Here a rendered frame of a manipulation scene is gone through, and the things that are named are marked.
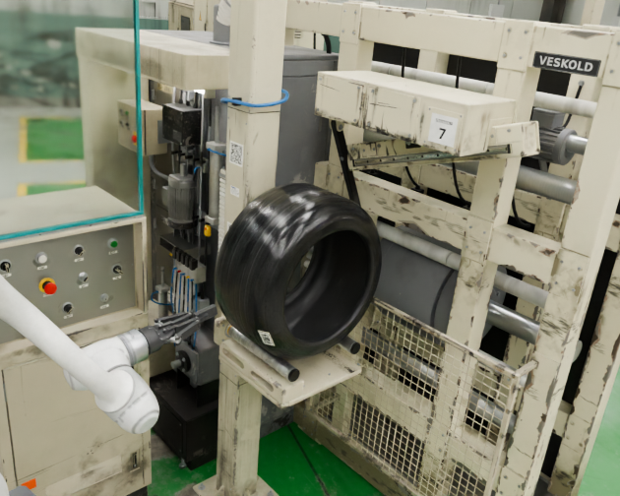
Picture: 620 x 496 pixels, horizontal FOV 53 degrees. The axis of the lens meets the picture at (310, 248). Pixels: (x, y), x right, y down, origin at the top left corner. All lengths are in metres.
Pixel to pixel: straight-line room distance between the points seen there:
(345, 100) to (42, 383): 1.37
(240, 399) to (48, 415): 0.68
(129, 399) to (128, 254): 0.83
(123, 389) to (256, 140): 0.92
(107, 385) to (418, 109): 1.12
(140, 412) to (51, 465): 0.99
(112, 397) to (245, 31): 1.13
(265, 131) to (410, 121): 0.49
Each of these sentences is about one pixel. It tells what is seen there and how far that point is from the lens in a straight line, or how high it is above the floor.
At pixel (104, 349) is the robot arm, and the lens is 1.68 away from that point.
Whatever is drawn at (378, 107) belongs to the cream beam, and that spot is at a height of 1.72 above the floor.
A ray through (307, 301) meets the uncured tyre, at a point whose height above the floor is 0.97.
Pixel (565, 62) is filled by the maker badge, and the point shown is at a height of 1.90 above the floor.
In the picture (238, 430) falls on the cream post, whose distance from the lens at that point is 2.56.
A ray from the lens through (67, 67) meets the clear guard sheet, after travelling 2.01.
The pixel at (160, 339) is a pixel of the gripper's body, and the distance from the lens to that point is 1.74.
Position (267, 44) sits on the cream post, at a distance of 2.01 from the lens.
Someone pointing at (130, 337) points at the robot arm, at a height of 1.15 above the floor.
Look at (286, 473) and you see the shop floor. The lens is 2.99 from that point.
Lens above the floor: 2.03
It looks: 23 degrees down
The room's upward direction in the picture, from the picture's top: 5 degrees clockwise
